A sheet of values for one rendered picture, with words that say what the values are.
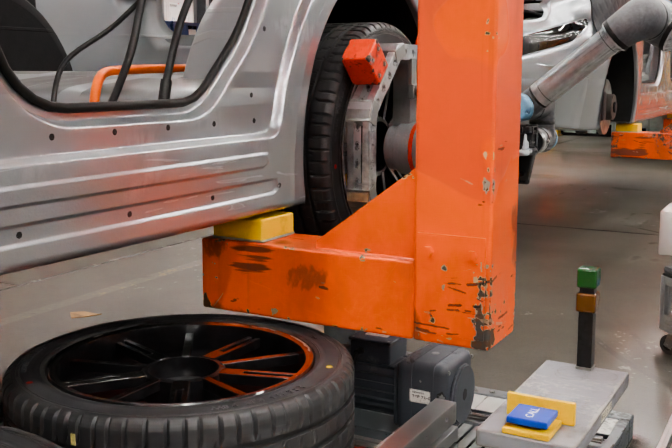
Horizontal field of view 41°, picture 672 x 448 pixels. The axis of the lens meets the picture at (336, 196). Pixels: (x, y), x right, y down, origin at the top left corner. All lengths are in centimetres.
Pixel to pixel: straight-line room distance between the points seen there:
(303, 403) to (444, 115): 60
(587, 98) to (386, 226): 325
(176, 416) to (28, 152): 48
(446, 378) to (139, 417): 80
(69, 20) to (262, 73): 208
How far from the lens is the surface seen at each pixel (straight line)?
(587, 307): 190
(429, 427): 178
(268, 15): 202
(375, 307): 186
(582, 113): 500
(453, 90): 173
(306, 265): 192
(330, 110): 217
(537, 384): 184
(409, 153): 234
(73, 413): 156
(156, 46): 414
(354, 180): 220
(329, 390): 163
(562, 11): 495
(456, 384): 209
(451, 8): 174
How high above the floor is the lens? 105
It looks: 8 degrees down
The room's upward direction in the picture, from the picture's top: straight up
